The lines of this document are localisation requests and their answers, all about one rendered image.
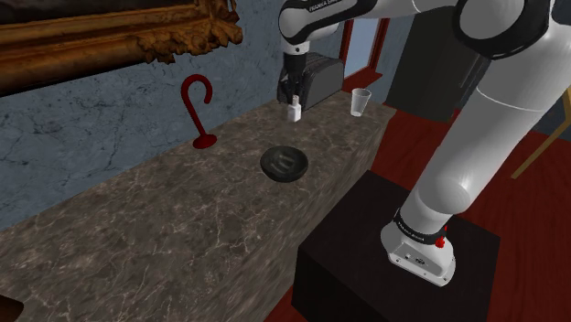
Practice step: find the black robot stand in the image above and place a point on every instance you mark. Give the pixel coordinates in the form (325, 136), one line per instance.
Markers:
(357, 249)

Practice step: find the small white bottle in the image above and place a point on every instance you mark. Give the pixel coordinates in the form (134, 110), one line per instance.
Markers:
(294, 112)

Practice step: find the clear plastic cup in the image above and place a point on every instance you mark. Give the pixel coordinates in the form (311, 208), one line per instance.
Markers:
(359, 102)

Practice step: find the gilded frame wall picture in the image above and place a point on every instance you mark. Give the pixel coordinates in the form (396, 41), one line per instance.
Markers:
(89, 35)

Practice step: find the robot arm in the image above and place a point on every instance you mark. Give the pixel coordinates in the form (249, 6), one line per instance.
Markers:
(486, 138)

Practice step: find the dark cabinet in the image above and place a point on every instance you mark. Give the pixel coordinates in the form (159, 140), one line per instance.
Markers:
(428, 76)

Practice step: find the yellow wooden chair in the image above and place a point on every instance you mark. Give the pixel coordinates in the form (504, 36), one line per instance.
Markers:
(546, 134)

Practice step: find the red framed window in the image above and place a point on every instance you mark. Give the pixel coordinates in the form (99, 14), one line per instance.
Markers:
(362, 44)

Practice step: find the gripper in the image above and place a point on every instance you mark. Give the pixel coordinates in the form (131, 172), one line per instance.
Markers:
(294, 71)

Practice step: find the red hook stand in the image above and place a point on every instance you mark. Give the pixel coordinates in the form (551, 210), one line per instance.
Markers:
(196, 111)

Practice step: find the dark grey toaster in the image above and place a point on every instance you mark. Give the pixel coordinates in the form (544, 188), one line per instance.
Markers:
(321, 82)

